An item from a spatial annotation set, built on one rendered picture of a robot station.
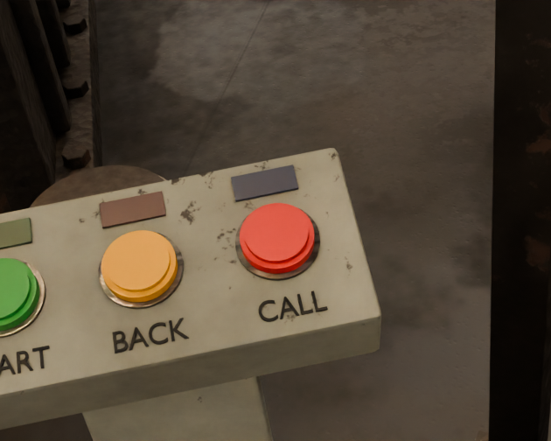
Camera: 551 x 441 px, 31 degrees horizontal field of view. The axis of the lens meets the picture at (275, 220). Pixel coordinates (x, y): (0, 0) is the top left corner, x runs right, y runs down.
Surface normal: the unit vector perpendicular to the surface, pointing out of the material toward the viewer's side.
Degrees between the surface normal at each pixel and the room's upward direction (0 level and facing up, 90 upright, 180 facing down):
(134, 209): 20
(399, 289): 0
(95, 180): 0
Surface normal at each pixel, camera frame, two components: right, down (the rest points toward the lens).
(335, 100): -0.13, -0.75
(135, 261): -0.07, -0.49
